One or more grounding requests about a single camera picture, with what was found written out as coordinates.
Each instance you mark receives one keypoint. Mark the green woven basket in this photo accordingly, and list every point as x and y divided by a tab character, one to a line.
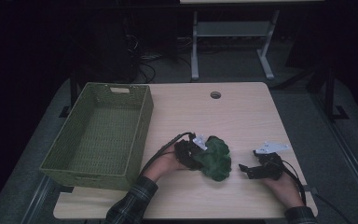
105	140

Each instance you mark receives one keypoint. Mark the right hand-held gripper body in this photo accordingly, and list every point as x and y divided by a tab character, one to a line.
270	169

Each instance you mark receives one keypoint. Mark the person's right hand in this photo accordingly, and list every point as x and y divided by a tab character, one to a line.
287	193

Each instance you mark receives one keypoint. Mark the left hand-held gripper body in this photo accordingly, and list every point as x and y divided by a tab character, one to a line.
186	154

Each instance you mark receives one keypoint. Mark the metal floor rail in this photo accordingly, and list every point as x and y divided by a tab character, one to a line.
348	152
35	202

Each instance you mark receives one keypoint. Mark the black metal stand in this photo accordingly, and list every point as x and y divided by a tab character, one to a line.
330	93

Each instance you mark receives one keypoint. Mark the white metal stand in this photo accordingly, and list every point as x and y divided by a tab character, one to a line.
230	29

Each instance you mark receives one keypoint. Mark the dark green cloth garment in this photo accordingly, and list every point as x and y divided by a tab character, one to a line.
216	158

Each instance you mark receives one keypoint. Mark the person's left hand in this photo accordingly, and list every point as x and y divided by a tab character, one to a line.
166	165

